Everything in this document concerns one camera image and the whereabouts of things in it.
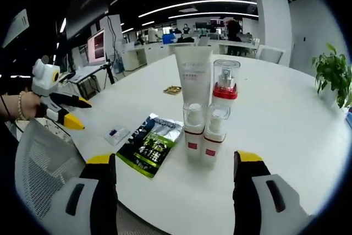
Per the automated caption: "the red collar skincare bottle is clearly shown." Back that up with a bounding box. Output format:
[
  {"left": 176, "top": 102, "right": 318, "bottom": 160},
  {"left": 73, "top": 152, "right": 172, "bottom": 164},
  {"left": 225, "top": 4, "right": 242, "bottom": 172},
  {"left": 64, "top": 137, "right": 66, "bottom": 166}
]
[{"left": 212, "top": 58, "right": 241, "bottom": 125}]

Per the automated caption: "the hanging black cable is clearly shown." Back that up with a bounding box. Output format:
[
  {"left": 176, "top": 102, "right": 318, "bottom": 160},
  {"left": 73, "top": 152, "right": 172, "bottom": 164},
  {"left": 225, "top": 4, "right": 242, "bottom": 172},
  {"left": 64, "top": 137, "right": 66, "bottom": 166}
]
[{"left": 107, "top": 14, "right": 117, "bottom": 62}]

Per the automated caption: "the green potted plant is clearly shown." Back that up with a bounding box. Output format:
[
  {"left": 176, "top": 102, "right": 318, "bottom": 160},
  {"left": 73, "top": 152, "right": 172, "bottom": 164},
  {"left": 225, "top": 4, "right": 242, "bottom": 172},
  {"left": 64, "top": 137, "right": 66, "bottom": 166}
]
[{"left": 311, "top": 42, "right": 352, "bottom": 109}]

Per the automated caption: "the clear blue skincare sachet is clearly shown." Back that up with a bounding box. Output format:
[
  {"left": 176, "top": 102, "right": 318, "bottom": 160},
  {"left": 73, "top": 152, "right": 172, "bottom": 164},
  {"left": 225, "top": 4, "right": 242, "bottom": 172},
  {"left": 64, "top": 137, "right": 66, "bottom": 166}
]
[{"left": 103, "top": 128, "right": 130, "bottom": 145}]

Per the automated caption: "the large black display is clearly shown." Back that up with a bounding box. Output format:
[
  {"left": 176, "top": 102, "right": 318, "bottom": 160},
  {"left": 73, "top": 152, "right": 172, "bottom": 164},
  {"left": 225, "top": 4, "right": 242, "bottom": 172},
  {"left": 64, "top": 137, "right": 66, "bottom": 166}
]
[{"left": 65, "top": 0, "right": 111, "bottom": 40}]

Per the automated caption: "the grey mesh office chair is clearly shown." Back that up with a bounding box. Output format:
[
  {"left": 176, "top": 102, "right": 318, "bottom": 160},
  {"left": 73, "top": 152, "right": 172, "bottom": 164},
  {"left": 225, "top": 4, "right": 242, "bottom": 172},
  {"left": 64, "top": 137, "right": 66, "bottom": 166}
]
[{"left": 15, "top": 118, "right": 234, "bottom": 235}]

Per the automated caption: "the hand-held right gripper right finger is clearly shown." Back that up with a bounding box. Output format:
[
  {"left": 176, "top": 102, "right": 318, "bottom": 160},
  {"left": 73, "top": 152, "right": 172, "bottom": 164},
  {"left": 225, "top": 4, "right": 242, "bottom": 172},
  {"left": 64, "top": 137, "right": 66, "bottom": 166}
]
[{"left": 233, "top": 150, "right": 314, "bottom": 235}]

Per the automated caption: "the white chair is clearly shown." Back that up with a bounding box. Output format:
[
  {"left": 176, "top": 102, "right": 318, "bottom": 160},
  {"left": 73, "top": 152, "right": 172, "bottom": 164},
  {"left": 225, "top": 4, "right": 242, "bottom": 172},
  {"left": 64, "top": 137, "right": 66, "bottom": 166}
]
[{"left": 255, "top": 44, "right": 285, "bottom": 64}]

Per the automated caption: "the bead bracelet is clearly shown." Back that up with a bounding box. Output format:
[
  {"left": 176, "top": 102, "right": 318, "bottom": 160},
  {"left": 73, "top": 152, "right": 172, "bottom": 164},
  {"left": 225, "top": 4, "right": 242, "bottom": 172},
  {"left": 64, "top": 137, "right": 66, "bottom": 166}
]
[{"left": 16, "top": 90, "right": 28, "bottom": 122}]

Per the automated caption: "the ceiling air conditioner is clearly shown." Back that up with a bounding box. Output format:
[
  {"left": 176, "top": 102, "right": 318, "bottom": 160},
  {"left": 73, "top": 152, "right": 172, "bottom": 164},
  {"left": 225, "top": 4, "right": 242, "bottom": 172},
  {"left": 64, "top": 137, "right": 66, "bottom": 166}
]
[{"left": 1, "top": 8, "right": 30, "bottom": 49}]

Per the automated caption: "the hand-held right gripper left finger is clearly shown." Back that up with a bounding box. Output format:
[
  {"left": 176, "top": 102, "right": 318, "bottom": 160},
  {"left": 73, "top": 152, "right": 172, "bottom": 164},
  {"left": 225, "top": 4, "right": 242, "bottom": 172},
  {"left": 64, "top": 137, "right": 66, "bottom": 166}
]
[{"left": 45, "top": 152, "right": 119, "bottom": 235}]

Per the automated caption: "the white office counter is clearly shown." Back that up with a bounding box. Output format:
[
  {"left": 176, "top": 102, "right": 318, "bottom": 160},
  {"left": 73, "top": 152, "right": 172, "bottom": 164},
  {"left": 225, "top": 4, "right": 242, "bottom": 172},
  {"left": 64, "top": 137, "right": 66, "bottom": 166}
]
[{"left": 123, "top": 45, "right": 177, "bottom": 67}]

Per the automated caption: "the blue water jug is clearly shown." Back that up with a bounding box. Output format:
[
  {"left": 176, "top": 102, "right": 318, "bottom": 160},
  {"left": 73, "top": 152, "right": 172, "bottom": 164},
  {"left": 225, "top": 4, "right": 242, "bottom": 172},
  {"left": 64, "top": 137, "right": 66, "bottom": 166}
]
[{"left": 113, "top": 58, "right": 124, "bottom": 74}]

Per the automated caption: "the white skincare tube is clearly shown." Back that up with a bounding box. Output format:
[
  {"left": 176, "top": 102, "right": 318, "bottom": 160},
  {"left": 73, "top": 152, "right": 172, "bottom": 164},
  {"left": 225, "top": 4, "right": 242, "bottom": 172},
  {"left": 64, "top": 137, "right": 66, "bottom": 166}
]
[{"left": 173, "top": 46, "right": 214, "bottom": 109}]

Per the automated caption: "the white office table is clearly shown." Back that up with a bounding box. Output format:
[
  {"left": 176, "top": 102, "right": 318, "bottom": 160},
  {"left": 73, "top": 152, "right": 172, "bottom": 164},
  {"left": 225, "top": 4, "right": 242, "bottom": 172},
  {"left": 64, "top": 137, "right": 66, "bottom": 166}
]
[{"left": 218, "top": 39, "right": 259, "bottom": 56}]

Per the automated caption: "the brown skincare sachet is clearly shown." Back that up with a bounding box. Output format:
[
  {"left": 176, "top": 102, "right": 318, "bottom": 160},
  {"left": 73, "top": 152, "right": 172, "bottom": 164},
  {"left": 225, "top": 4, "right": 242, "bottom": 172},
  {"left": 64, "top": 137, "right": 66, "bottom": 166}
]
[{"left": 163, "top": 85, "right": 183, "bottom": 95}]

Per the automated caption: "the person's left hand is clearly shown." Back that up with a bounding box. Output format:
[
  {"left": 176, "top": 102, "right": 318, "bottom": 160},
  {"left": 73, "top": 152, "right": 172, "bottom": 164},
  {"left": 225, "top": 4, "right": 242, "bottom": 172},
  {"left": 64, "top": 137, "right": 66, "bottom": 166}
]
[{"left": 24, "top": 91, "right": 50, "bottom": 120}]

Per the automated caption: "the white skincare bottle clear cap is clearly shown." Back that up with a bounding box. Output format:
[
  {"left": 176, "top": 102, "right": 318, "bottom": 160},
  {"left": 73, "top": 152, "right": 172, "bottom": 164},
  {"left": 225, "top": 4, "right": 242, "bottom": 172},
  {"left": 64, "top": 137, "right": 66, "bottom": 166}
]
[
  {"left": 183, "top": 102, "right": 208, "bottom": 162},
  {"left": 203, "top": 105, "right": 231, "bottom": 168}
]

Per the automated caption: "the green black skincare packet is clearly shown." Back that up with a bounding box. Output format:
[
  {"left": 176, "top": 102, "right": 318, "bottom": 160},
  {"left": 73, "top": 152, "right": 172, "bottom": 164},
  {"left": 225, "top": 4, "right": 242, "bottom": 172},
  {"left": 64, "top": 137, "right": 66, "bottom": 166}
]
[{"left": 115, "top": 113, "right": 184, "bottom": 180}]

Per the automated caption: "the computer monitor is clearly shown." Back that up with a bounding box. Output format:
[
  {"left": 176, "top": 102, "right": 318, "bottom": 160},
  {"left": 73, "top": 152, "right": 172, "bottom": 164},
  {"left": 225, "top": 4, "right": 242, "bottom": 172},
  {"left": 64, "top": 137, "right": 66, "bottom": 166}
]
[{"left": 86, "top": 28, "right": 107, "bottom": 67}]

